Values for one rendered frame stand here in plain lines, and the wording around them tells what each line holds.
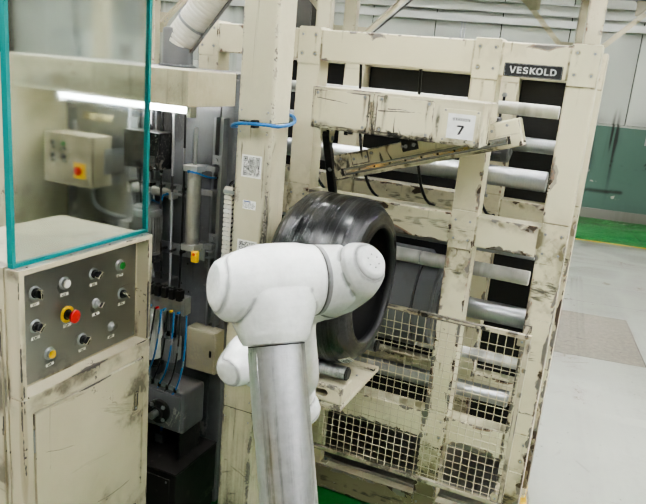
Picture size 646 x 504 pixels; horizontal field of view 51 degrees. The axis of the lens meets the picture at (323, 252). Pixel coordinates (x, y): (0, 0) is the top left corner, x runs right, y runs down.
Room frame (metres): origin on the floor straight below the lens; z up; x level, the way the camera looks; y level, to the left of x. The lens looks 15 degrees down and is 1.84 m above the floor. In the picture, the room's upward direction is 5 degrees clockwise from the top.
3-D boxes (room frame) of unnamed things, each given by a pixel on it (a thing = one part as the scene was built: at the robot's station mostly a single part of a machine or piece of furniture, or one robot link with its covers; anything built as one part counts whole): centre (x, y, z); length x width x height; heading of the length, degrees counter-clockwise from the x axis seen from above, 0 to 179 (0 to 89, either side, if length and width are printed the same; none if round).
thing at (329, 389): (2.08, 0.05, 0.83); 0.36 x 0.09 x 0.06; 67
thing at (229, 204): (2.30, 0.33, 1.19); 0.05 x 0.04 x 0.48; 157
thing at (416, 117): (2.44, -0.24, 1.71); 0.61 x 0.25 x 0.15; 67
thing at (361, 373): (2.21, -0.01, 0.80); 0.37 x 0.36 x 0.02; 157
